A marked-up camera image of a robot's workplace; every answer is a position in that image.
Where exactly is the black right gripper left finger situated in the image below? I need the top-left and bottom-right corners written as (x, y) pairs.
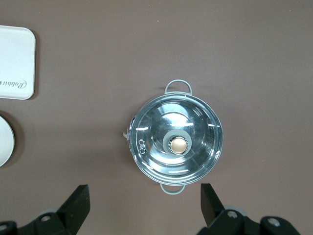
top-left (0, 184), bottom-right (91, 235)

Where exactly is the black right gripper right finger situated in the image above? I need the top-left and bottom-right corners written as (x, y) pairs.
top-left (198, 183), bottom-right (302, 235)

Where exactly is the round beige plate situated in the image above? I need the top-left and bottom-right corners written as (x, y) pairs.
top-left (0, 115), bottom-right (16, 168)

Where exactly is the glass pot lid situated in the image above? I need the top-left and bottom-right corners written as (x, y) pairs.
top-left (128, 94), bottom-right (224, 186)

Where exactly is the steel pot with glass lid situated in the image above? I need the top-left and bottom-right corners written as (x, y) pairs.
top-left (122, 78), bottom-right (224, 196)

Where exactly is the beige rabbit print tray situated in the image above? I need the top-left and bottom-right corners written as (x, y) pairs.
top-left (0, 25), bottom-right (37, 100)

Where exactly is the brown table mat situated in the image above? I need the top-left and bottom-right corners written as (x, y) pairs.
top-left (0, 0), bottom-right (313, 235)

